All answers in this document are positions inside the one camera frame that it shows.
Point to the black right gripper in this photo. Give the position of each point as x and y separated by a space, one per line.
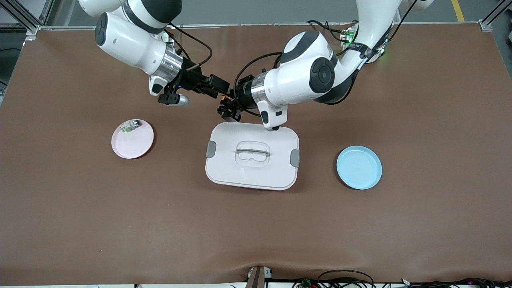
192 81

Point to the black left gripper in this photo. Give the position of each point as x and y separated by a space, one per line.
242 97

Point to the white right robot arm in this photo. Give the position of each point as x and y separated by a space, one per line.
128 40

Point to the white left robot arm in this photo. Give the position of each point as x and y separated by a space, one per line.
304 76

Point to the grey box latch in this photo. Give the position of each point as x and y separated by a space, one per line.
295 157
210 149

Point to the white lidded storage box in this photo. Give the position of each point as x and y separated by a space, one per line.
240 176

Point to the pink round plate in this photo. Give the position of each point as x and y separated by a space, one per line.
134 146

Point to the brown table mat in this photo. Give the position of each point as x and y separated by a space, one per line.
256 224

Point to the light blue round plate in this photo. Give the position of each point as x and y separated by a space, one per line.
358 168

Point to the aluminium table edge rail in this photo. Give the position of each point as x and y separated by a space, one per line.
248 25

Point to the green push-button switch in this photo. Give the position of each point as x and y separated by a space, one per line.
128 128

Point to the metal table edge bracket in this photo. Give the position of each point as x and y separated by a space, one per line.
258 278

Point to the aluminium frame profile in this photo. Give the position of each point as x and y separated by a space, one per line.
490 18
24 18

